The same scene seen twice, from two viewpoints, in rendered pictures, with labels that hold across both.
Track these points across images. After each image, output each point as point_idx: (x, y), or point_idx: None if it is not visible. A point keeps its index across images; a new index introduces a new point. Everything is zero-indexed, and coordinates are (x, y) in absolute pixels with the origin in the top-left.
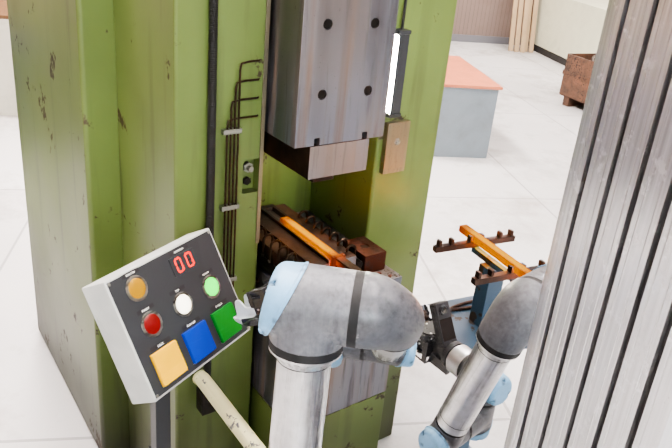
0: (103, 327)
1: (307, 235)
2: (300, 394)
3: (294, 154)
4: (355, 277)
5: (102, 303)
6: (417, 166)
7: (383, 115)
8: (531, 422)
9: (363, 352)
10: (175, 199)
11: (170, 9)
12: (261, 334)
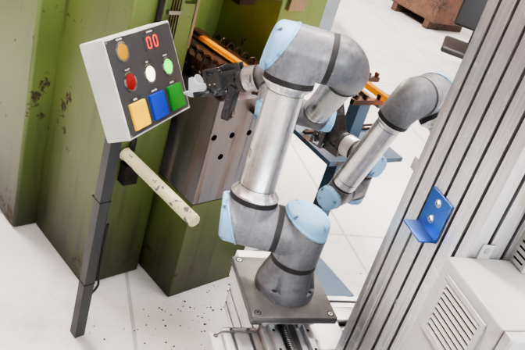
0: (94, 78)
1: (223, 51)
2: (283, 112)
3: None
4: (334, 34)
5: (97, 58)
6: (313, 10)
7: None
8: (450, 124)
9: (298, 116)
10: None
11: None
12: (175, 127)
